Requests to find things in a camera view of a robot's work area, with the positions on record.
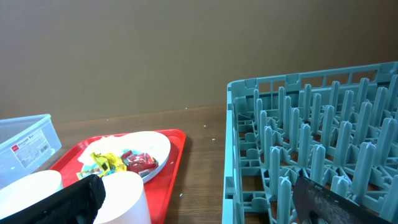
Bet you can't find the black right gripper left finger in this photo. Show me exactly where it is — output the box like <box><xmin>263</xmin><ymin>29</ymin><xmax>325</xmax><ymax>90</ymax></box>
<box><xmin>1</xmin><ymin>174</ymin><xmax>106</xmax><ymax>224</ymax></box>

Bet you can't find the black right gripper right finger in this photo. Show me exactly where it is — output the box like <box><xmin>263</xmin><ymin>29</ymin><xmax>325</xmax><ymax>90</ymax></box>
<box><xmin>292</xmin><ymin>176</ymin><xmax>392</xmax><ymax>224</ymax></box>

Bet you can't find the pink plastic cup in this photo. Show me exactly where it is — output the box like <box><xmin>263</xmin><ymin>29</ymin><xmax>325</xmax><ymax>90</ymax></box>
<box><xmin>94</xmin><ymin>171</ymin><xmax>151</xmax><ymax>224</ymax></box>

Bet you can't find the yellow snack wrapper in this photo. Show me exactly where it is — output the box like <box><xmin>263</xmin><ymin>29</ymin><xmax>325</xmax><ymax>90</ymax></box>
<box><xmin>76</xmin><ymin>152</ymin><xmax>127</xmax><ymax>180</ymax></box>

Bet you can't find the red snack wrapper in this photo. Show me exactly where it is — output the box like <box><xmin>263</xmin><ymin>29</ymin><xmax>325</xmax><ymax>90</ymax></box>
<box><xmin>121</xmin><ymin>151</ymin><xmax>159</xmax><ymax>177</ymax></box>

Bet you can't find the grey dishwasher rack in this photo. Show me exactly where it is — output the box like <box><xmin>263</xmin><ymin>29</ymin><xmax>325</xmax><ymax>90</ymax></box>
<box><xmin>222</xmin><ymin>62</ymin><xmax>397</xmax><ymax>223</ymax></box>

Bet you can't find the clear plastic waste bin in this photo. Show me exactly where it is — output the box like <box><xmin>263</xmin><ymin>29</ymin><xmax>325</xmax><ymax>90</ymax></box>
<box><xmin>1</xmin><ymin>114</ymin><xmax>62</xmax><ymax>189</ymax></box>

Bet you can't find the red plastic tray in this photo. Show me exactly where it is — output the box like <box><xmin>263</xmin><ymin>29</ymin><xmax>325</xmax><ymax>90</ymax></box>
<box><xmin>50</xmin><ymin>129</ymin><xmax>186</xmax><ymax>224</ymax></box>

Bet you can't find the large light blue plate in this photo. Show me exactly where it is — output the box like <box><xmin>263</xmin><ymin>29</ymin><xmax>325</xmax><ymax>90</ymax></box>
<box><xmin>77</xmin><ymin>131</ymin><xmax>172</xmax><ymax>184</ymax></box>

